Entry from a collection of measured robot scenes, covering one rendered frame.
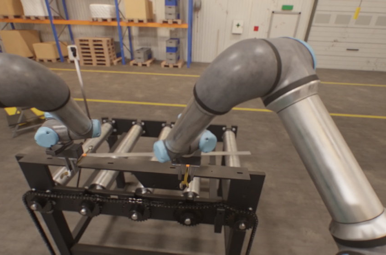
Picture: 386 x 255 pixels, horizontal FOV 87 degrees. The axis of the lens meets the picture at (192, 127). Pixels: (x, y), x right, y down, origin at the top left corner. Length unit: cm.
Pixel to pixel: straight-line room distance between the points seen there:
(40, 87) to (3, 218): 246
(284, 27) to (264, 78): 988
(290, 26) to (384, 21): 365
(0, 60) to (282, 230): 237
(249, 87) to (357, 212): 29
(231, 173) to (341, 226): 64
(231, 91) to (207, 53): 957
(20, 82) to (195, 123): 37
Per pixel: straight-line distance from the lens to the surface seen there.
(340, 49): 1133
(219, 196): 252
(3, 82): 55
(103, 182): 145
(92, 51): 930
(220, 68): 38
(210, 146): 74
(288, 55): 44
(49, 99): 58
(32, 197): 154
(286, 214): 259
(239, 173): 106
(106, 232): 234
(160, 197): 123
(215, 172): 104
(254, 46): 39
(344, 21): 1116
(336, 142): 45
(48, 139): 91
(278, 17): 1015
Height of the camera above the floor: 184
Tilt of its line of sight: 28 degrees down
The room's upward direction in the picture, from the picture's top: 2 degrees clockwise
